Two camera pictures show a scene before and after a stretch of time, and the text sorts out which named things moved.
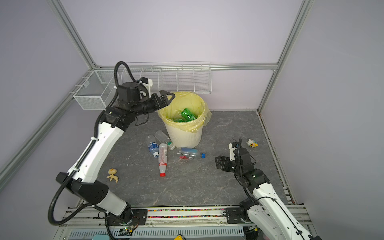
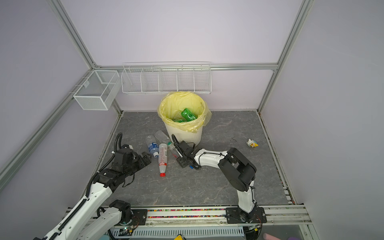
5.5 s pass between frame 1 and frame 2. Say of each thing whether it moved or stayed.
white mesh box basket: stayed
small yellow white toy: stayed
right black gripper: moved
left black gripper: moved
